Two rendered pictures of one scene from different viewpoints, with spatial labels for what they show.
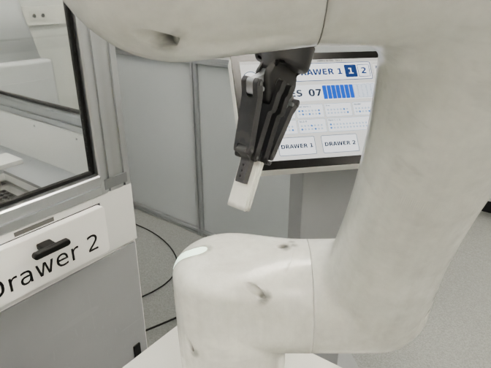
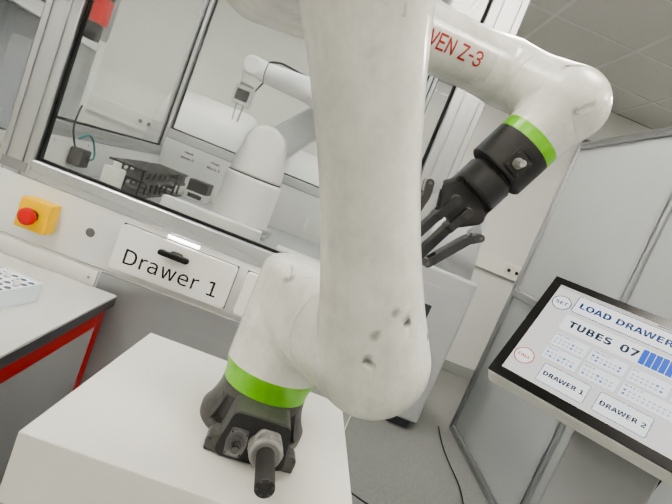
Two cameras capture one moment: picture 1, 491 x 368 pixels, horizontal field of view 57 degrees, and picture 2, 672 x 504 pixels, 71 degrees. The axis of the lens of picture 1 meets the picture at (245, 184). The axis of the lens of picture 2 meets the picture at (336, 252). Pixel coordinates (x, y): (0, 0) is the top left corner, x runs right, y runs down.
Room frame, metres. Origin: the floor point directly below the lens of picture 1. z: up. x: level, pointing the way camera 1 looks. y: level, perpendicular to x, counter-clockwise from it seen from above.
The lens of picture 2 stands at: (0.03, -0.48, 1.18)
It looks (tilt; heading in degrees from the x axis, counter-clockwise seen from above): 7 degrees down; 49
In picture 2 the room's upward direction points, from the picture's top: 22 degrees clockwise
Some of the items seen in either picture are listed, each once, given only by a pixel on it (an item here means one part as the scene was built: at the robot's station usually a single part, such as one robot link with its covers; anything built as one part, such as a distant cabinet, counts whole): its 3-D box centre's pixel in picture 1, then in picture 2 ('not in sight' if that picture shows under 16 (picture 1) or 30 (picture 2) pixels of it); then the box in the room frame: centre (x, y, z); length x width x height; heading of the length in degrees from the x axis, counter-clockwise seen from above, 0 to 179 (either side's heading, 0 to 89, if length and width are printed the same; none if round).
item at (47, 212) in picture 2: not in sight; (37, 215); (0.22, 0.77, 0.88); 0.07 x 0.05 x 0.07; 143
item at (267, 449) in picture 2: not in sight; (256, 422); (0.40, -0.03, 0.87); 0.26 x 0.15 x 0.06; 59
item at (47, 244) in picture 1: (47, 246); not in sight; (0.73, 0.37, 0.91); 0.07 x 0.04 x 0.01; 143
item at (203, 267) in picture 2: not in sight; (174, 266); (0.49, 0.58, 0.87); 0.29 x 0.02 x 0.11; 143
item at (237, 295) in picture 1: (242, 315); (294, 326); (0.43, 0.00, 0.99); 0.16 x 0.13 x 0.19; 88
